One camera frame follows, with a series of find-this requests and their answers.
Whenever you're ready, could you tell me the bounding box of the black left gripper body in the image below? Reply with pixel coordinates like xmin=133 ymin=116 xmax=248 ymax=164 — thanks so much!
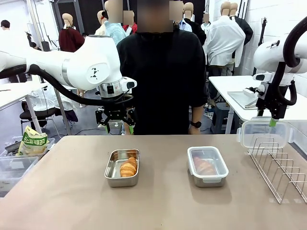
xmin=102 ymin=105 xmax=129 ymax=120

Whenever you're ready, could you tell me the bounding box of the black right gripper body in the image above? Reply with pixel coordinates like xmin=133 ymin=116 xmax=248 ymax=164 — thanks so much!
xmin=256 ymin=82 xmax=288 ymax=118

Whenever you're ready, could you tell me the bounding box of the clear plastic snap lid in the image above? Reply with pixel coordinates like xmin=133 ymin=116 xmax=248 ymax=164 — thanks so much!
xmin=236 ymin=119 xmax=295 ymax=149
xmin=187 ymin=146 xmax=229 ymax=184

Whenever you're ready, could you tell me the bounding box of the golden croissant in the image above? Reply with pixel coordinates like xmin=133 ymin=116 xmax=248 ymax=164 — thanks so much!
xmin=193 ymin=156 xmax=216 ymax=175
xmin=119 ymin=157 xmax=138 ymax=178

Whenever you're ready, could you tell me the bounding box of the person's left forearm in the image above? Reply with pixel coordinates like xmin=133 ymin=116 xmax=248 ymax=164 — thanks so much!
xmin=190 ymin=105 xmax=205 ymax=123

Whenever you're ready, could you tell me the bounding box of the grey metal stand pole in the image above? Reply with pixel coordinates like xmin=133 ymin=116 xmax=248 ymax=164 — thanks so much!
xmin=26 ymin=0 xmax=72 ymax=135

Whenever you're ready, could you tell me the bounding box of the person in black shirt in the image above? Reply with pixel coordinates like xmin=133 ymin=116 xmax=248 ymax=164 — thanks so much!
xmin=117 ymin=0 xmax=209 ymax=135

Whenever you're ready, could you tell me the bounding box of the clear plastic storage bin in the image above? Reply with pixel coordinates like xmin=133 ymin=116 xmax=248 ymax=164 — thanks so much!
xmin=4 ymin=136 xmax=56 ymax=159
xmin=0 ymin=155 xmax=40 ymax=197

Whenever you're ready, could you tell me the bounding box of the rectangular stainless steel container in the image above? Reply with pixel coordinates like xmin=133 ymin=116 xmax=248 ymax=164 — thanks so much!
xmin=189 ymin=167 xmax=227 ymax=188
xmin=104 ymin=149 xmax=141 ymax=188

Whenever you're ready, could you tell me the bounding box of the black office chair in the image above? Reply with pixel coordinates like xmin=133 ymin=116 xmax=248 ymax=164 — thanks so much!
xmin=19 ymin=107 xmax=58 ymax=127

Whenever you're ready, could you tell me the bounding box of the green yellow snack bag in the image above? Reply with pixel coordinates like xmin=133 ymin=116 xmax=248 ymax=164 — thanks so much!
xmin=16 ymin=126 xmax=50 ymax=156

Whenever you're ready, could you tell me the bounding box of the mannequin in black jacket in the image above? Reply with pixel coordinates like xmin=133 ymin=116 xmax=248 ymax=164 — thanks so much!
xmin=230 ymin=2 xmax=254 ymax=46

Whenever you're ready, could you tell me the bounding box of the mannequin in white shirt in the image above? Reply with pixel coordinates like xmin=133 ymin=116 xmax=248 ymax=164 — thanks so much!
xmin=205 ymin=1 xmax=247 ymax=72

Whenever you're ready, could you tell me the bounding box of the mannequin in light blue fleece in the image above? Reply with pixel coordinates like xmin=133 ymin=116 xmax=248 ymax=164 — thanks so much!
xmin=104 ymin=0 xmax=128 ymax=46

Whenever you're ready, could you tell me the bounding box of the mannequin in dark red garment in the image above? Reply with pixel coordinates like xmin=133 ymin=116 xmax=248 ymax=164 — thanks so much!
xmin=59 ymin=13 xmax=85 ymax=53

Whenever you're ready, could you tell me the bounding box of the mannequin in red jacket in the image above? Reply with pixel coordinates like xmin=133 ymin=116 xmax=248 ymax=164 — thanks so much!
xmin=122 ymin=11 xmax=139 ymax=35

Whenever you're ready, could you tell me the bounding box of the mannequin in beige shirt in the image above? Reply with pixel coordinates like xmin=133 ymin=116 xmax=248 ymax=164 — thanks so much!
xmin=94 ymin=11 xmax=107 ymax=36

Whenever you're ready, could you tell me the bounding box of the mannequin in dark coat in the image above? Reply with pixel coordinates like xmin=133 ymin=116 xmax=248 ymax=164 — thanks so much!
xmin=183 ymin=2 xmax=207 ymax=44

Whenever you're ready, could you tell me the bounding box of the person in white shirt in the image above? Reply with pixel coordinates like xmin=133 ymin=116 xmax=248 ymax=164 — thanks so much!
xmin=0 ymin=20 xmax=27 ymax=83

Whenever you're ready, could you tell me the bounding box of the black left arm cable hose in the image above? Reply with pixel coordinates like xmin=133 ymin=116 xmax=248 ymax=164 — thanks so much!
xmin=0 ymin=64 xmax=135 ymax=107

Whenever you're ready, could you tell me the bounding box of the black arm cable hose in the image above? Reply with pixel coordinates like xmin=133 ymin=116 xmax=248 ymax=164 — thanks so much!
xmin=268 ymin=16 xmax=307 ymax=106
xmin=0 ymin=64 xmax=135 ymax=107

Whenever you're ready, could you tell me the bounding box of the metal wire lid rack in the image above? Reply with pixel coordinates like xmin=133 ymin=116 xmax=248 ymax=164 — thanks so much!
xmin=248 ymin=138 xmax=307 ymax=204

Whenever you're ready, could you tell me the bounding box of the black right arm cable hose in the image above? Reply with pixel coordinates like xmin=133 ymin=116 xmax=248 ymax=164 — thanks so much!
xmin=268 ymin=16 xmax=307 ymax=106

